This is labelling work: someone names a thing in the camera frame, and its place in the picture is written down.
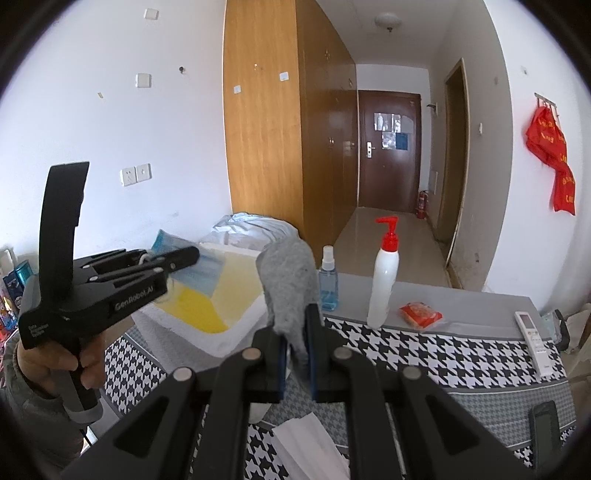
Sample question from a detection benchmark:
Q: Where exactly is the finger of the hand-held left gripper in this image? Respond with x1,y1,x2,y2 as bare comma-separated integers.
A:
71,248,151,273
90,246,201,283

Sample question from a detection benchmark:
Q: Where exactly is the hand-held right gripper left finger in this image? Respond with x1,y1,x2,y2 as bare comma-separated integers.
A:
60,324,287,480

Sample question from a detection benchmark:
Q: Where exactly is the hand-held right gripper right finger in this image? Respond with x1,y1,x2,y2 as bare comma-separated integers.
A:
305,302,522,480

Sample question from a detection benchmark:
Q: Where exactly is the blue face mask pack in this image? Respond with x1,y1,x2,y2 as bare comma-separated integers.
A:
154,229,225,297

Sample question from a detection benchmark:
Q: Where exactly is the yellow cloth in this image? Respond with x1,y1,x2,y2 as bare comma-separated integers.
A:
157,284,229,334

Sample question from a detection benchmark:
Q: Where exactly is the white foam box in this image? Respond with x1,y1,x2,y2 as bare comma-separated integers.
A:
139,240,278,358

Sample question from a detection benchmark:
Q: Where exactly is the grey sock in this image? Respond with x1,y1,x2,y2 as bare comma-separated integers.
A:
255,237,320,365

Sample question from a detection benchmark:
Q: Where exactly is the white face mask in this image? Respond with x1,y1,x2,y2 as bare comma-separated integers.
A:
271,412,352,480

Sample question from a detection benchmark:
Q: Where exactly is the person's left hand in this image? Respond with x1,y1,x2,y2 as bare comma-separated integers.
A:
16,342,106,389

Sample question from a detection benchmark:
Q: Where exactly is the colourful printed box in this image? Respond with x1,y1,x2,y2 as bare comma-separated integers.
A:
0,270,21,340

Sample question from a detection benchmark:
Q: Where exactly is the blue spray bottle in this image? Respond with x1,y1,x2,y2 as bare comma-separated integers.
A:
318,246,339,311

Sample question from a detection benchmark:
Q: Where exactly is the light blue cloth pile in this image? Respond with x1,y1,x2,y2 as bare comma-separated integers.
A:
198,212,301,259

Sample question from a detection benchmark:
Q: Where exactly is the white lotion bottle red pump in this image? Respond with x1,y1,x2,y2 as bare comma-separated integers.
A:
367,216,400,329

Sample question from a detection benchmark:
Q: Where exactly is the orange snack packet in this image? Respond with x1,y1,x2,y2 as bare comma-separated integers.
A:
398,301,443,329

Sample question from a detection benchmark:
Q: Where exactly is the houndstooth tablecloth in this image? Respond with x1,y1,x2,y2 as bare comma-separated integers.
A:
104,318,580,480

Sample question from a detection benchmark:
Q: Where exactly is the wooden wardrobe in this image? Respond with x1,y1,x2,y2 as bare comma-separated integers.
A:
223,0,358,247

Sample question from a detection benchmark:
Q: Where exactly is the dark brown door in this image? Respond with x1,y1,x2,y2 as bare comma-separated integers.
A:
358,90,422,214

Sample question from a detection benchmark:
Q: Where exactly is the white remote control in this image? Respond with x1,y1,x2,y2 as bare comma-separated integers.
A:
515,311,553,376

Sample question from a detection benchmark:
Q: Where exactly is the black phone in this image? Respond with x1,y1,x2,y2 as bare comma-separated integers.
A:
527,401,561,469

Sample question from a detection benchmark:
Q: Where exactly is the grey paper notice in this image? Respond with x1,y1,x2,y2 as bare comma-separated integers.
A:
374,112,402,149

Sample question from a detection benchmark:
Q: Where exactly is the red hanging bag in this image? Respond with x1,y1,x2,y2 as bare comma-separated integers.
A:
525,105,577,215

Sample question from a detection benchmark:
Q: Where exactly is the white double wall socket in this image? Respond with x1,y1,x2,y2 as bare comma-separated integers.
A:
121,164,152,186

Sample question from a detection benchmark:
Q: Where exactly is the brown doorway frame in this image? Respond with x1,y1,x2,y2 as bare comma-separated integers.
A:
436,58,469,271

